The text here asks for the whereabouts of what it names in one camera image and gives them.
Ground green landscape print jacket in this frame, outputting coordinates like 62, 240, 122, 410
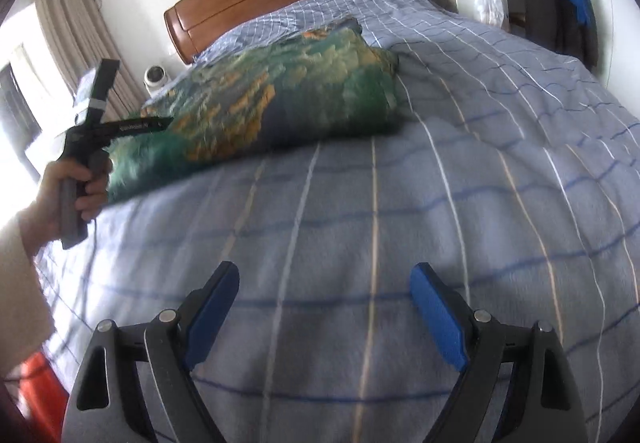
108, 18, 399, 203

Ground person's left hand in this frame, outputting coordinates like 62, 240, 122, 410
21, 155, 112, 251

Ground white wardrobe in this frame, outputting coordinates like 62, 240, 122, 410
572, 0, 639, 105

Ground beige window curtain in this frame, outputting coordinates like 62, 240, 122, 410
34, 0, 145, 120

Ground blue plaid bed quilt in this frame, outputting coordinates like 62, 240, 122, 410
38, 0, 639, 442

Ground white round desk fan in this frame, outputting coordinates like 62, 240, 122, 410
143, 65, 171, 98

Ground orange red trousers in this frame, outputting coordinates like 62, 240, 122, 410
1, 352, 68, 442

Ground beige sleeved left forearm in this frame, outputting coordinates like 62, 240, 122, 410
0, 217, 54, 378

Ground black and blue hanging jacket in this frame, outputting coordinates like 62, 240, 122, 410
525, 0, 599, 72

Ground white plastic bag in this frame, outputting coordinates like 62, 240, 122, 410
474, 0, 506, 28

